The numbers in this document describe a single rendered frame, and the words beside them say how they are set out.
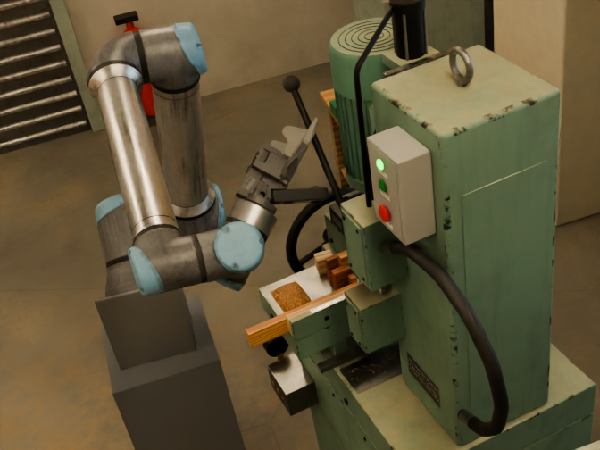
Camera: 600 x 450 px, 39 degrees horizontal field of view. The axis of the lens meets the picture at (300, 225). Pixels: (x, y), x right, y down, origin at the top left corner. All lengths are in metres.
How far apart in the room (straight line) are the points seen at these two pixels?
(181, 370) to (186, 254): 0.91
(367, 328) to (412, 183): 0.43
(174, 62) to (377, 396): 0.84
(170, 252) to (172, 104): 0.56
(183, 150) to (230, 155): 2.19
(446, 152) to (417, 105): 0.10
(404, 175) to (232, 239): 0.35
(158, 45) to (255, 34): 2.96
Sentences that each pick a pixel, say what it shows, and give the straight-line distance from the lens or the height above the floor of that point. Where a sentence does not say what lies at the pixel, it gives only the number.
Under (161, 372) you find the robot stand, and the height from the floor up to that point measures 0.55.
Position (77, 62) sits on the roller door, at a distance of 4.65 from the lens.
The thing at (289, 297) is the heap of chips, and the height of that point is 0.92.
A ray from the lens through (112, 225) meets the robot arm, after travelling 2.33.
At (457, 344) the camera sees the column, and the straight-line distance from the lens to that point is 1.55.
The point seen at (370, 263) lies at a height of 1.22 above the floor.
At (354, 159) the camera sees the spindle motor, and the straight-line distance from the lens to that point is 1.71.
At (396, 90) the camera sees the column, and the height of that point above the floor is 1.52.
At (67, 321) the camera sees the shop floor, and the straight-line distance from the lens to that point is 3.56.
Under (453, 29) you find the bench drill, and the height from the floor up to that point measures 0.49.
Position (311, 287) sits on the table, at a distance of 1.98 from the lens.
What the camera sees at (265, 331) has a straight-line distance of 1.86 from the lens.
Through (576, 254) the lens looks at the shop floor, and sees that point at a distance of 3.46.
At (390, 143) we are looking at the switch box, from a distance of 1.35.
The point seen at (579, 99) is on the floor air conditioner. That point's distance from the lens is 3.31.
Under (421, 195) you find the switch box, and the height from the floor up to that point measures 1.40.
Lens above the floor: 2.19
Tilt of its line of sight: 36 degrees down
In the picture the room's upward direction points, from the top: 10 degrees counter-clockwise
